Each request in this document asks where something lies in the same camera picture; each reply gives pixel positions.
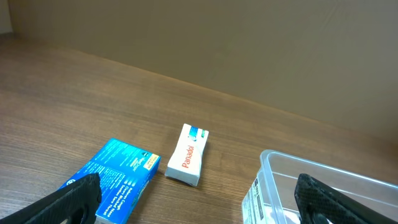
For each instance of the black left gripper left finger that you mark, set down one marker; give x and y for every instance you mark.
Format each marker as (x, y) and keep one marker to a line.
(76, 203)

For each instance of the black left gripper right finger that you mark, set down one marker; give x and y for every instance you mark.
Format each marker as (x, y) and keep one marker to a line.
(318, 204)

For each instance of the blue medicine box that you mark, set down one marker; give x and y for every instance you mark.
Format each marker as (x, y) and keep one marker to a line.
(124, 171)

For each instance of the white Panadol box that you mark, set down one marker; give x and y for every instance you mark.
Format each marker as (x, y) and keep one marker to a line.
(186, 160)

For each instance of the clear plastic container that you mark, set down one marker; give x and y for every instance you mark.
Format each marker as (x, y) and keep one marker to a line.
(290, 189)

